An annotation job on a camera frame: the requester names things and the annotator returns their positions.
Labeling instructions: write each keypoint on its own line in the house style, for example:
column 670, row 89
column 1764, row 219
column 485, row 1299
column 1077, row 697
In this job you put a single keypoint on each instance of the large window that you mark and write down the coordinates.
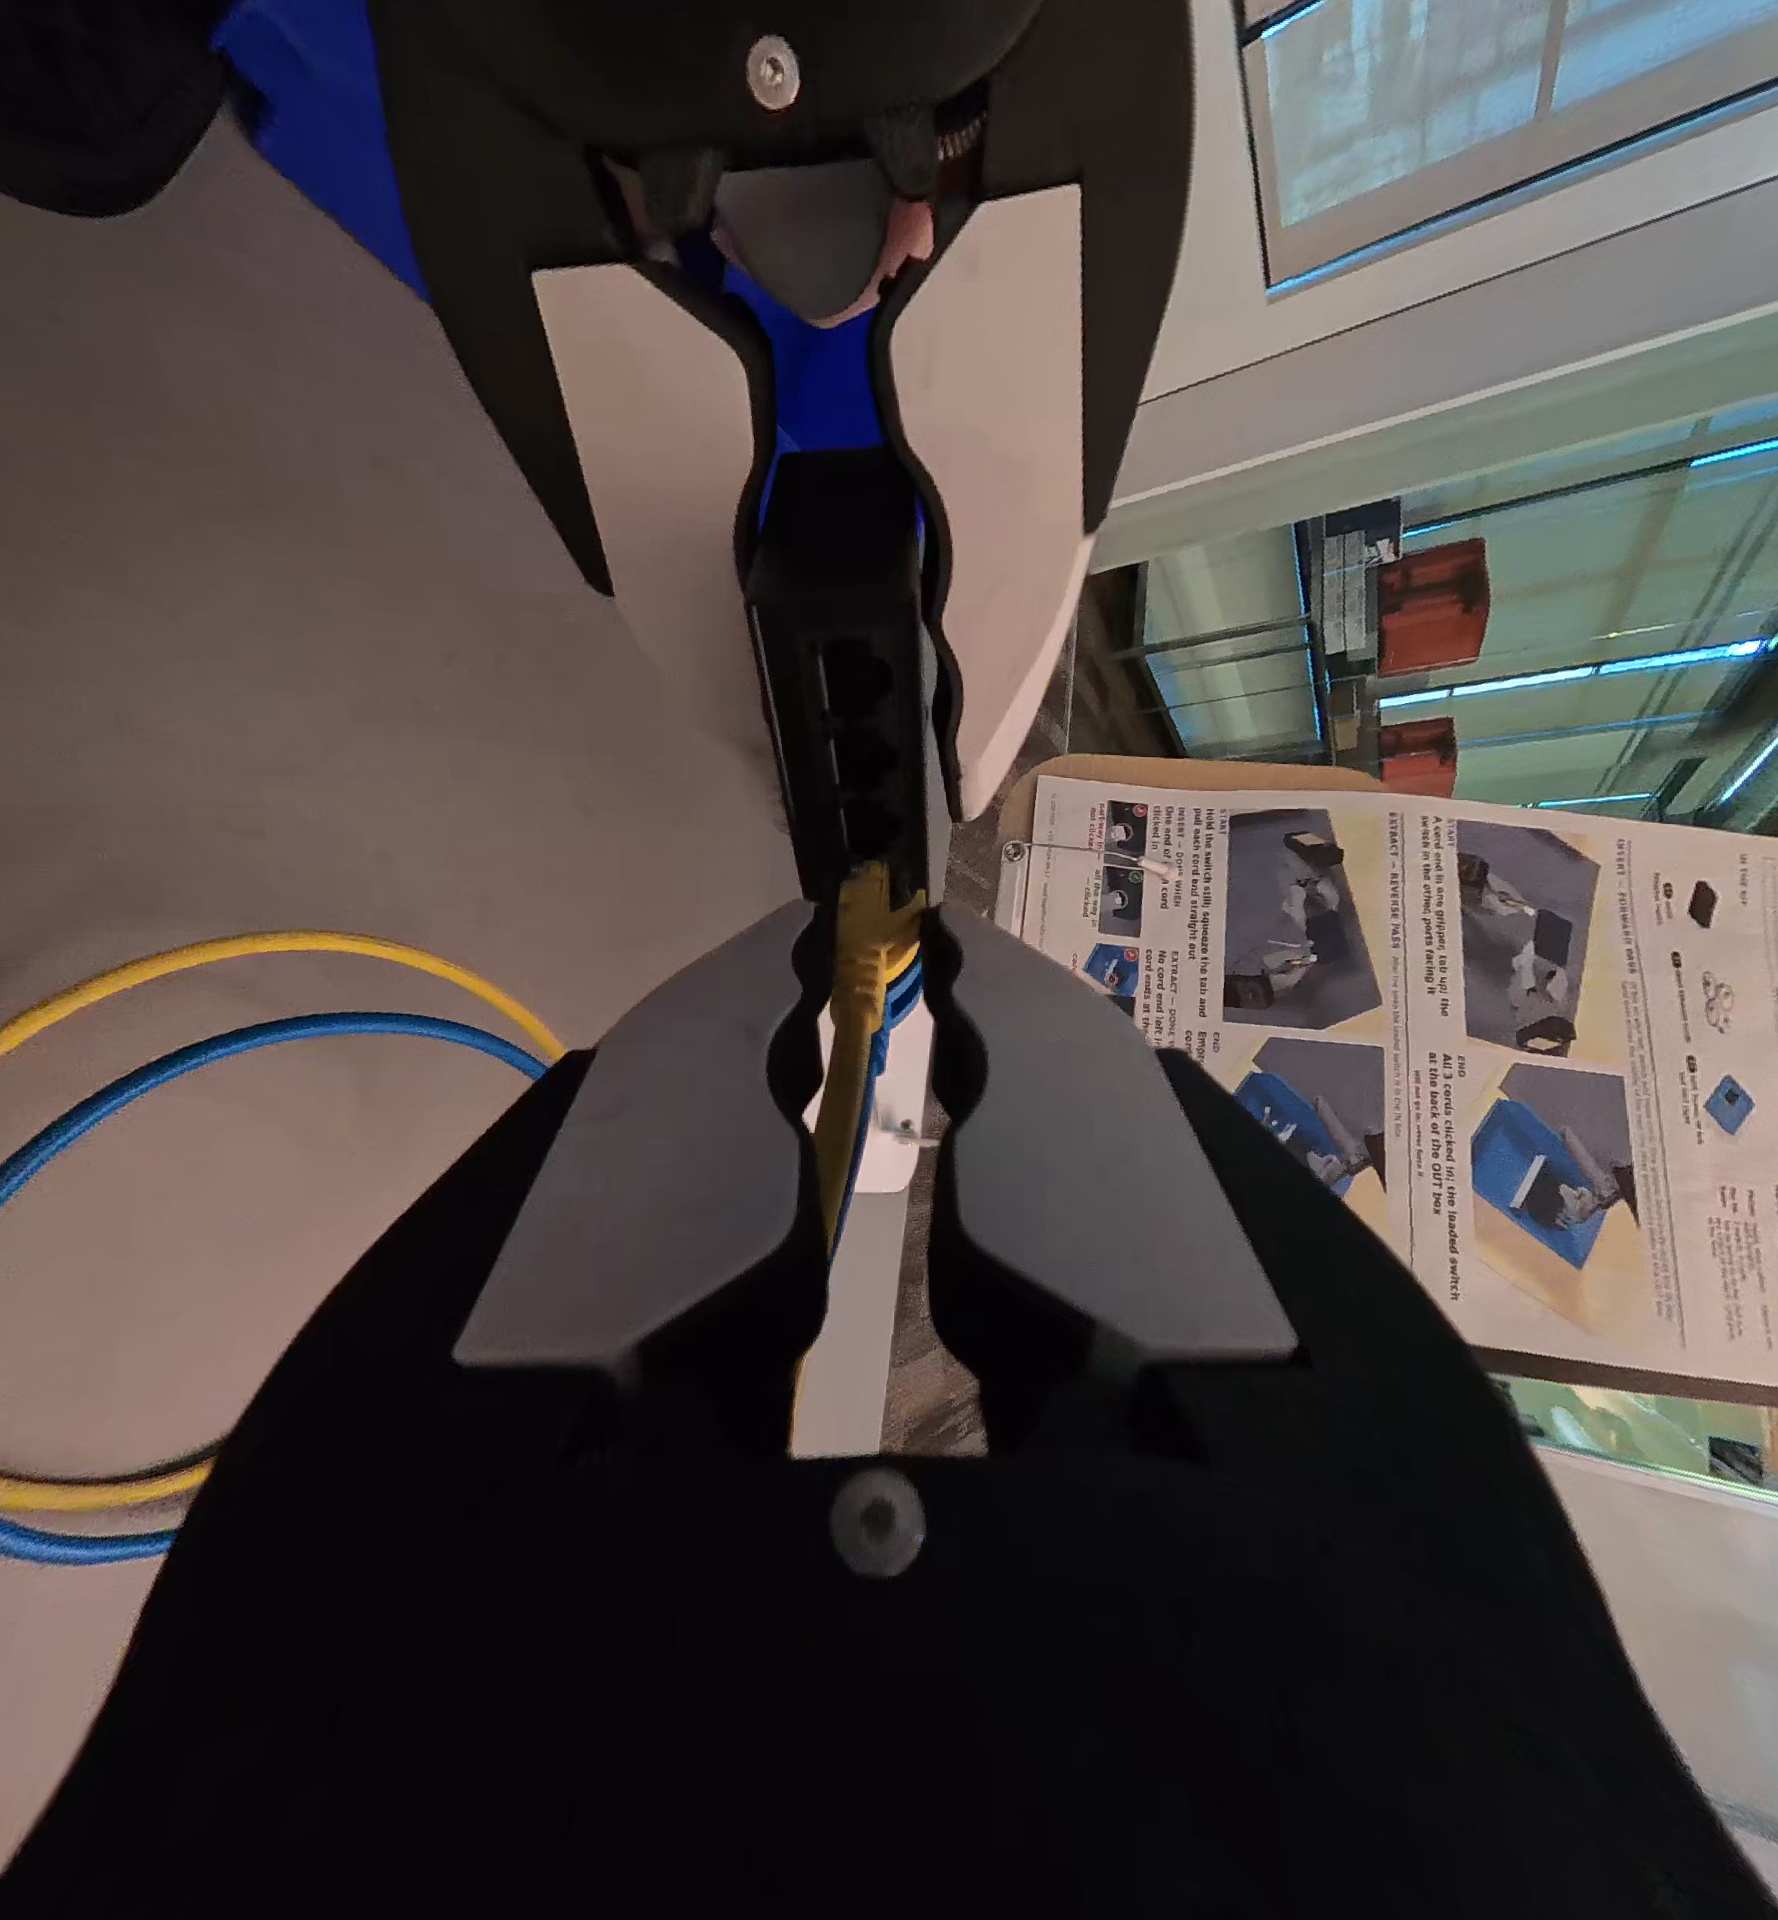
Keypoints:
column 1428, row 119

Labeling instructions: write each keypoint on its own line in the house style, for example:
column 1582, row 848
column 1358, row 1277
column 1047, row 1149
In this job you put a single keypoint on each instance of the glass partition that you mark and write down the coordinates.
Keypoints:
column 1581, row 525

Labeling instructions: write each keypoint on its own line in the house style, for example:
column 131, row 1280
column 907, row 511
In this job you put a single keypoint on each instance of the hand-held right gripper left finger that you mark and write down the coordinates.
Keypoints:
column 634, row 1184

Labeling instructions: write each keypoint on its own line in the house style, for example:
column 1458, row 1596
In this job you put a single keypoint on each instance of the printed instruction sheet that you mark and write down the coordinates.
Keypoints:
column 1428, row 1049

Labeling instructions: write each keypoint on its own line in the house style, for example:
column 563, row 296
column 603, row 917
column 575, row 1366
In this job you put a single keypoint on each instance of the person's left hand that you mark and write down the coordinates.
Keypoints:
column 909, row 249

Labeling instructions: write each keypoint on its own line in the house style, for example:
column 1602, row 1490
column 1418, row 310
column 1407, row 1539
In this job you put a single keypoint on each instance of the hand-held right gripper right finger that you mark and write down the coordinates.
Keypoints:
column 1098, row 1184

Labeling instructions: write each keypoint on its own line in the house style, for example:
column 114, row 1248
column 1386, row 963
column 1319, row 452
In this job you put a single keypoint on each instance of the blue plastic bin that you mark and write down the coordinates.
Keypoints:
column 320, row 135

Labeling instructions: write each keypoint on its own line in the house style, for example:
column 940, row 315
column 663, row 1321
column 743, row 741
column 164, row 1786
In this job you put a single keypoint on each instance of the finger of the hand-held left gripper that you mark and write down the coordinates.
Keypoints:
column 1008, row 449
column 634, row 421

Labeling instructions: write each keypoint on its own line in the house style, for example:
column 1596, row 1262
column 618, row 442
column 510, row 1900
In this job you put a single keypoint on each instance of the red case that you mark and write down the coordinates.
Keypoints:
column 1428, row 600
column 1418, row 754

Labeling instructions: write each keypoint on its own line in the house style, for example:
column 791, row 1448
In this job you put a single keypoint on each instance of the black network switch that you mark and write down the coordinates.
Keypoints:
column 837, row 600

